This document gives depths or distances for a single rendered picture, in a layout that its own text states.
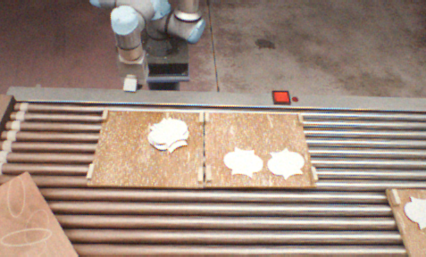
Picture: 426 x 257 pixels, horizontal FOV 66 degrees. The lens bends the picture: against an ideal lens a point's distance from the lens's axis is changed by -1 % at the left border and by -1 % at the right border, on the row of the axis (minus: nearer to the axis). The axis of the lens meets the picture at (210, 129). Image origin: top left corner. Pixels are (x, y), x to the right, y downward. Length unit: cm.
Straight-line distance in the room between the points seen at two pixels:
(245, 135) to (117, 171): 51
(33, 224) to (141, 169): 39
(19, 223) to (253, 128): 88
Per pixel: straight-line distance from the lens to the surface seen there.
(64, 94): 159
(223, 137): 132
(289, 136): 138
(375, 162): 147
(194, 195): 121
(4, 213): 118
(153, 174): 123
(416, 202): 142
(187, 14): 144
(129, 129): 136
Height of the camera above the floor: 200
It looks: 52 degrees down
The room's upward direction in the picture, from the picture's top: 5 degrees clockwise
